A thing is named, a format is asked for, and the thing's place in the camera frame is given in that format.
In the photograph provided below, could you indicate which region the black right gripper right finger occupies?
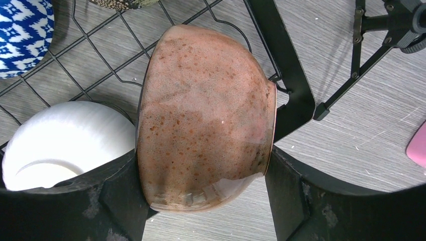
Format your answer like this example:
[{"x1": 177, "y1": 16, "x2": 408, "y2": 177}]
[{"x1": 265, "y1": 147, "x2": 425, "y2": 240}]

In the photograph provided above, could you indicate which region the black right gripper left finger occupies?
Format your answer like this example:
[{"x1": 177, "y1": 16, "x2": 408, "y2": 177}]
[{"x1": 1, "y1": 151, "x2": 149, "y2": 240}]

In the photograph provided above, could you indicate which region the white blue-rimmed bowl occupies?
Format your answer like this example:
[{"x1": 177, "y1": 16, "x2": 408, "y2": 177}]
[{"x1": 2, "y1": 101, "x2": 135, "y2": 191}]

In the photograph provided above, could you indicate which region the brown striped bowl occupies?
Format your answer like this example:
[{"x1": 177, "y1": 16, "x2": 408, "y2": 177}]
[{"x1": 136, "y1": 25, "x2": 277, "y2": 212}]

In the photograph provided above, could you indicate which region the red patterned bowl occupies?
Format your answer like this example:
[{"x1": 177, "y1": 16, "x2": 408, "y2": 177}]
[{"x1": 1, "y1": 0, "x2": 55, "y2": 79}]

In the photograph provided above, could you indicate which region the light green bowl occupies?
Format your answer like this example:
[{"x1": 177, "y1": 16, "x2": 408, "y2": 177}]
[{"x1": 88, "y1": 0, "x2": 159, "y2": 11}]

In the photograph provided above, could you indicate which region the pink wedge object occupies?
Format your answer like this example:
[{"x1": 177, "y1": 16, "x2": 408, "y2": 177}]
[{"x1": 406, "y1": 122, "x2": 425, "y2": 168}]

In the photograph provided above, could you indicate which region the black mini tripod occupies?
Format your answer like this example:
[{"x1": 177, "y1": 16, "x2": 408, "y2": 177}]
[{"x1": 312, "y1": 0, "x2": 426, "y2": 122}]

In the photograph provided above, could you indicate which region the black wire dish rack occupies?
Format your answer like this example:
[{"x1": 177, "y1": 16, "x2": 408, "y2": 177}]
[{"x1": 1, "y1": 1, "x2": 315, "y2": 149}]

